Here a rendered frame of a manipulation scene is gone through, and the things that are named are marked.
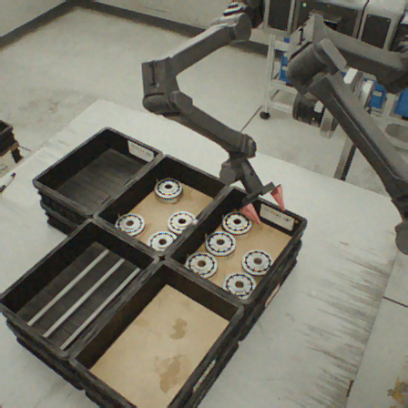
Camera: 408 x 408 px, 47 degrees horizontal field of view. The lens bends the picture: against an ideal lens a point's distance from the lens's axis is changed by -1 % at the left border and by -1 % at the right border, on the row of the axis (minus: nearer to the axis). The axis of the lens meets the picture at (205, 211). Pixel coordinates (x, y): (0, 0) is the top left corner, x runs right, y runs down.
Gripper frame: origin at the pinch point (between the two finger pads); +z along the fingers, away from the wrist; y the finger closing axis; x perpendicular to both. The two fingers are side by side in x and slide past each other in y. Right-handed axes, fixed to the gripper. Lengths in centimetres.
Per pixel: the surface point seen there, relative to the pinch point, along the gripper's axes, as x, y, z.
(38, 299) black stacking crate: 17, -73, -15
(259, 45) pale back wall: 220, 167, -124
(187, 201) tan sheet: 28.9, -13.6, -19.2
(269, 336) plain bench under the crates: 8.6, -18.4, 33.0
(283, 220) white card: 9.1, 6.8, 4.1
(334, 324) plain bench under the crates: 6.1, 2.0, 41.5
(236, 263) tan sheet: 10.3, -14.9, 7.9
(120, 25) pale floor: 282, 88, -222
